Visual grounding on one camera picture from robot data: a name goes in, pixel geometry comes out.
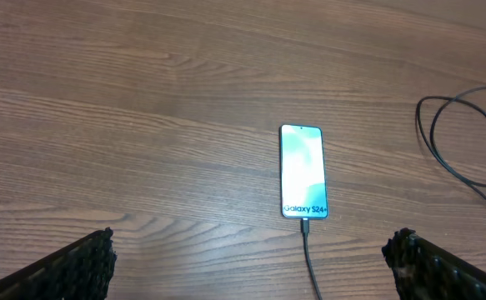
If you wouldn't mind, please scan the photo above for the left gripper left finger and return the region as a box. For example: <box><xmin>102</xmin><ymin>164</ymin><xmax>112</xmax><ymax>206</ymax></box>
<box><xmin>0</xmin><ymin>227</ymin><xmax>117</xmax><ymax>300</ymax></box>

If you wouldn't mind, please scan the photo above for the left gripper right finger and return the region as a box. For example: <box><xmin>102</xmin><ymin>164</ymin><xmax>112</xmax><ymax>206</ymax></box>
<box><xmin>382</xmin><ymin>228</ymin><xmax>486</xmax><ymax>300</ymax></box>

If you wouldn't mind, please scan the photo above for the Samsung Galaxy smartphone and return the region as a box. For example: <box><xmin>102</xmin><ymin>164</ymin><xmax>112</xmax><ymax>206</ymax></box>
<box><xmin>279</xmin><ymin>124</ymin><xmax>328</xmax><ymax>219</ymax></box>

